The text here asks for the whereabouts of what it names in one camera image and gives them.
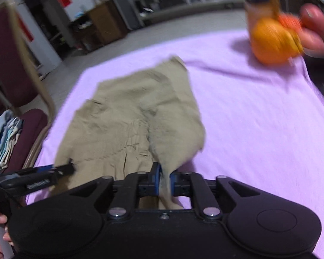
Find purple blanket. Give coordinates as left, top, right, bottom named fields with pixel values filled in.
left=25, top=30, right=324, bottom=259

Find glass jar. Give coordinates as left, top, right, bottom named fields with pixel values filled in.
left=243, top=0, right=283, bottom=42

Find stack of folded clothes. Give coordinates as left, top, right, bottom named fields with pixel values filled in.
left=0, top=109, right=24, bottom=178

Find small tangerine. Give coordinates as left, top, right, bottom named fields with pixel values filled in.
left=278, top=13, right=303, bottom=30

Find red apple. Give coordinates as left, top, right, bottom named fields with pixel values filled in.
left=299, top=3, right=324, bottom=34

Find large orange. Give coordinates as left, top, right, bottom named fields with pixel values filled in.
left=251, top=17, right=304, bottom=65

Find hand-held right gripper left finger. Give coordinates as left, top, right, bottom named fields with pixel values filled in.
left=68, top=162, right=162, bottom=220

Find wooden cabinet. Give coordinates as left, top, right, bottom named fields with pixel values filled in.
left=70, top=0, right=129, bottom=52

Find maroon chair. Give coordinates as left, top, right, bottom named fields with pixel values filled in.
left=0, top=0, right=57, bottom=177

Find khaki pants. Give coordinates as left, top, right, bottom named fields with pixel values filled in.
left=54, top=55, right=207, bottom=211

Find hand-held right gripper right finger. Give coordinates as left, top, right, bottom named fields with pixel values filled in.
left=170, top=171, right=261, bottom=220

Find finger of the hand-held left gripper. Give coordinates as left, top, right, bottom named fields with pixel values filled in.
left=29, top=162, right=76, bottom=176

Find grey television stand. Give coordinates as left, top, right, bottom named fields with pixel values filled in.
left=135, top=0, right=246, bottom=23

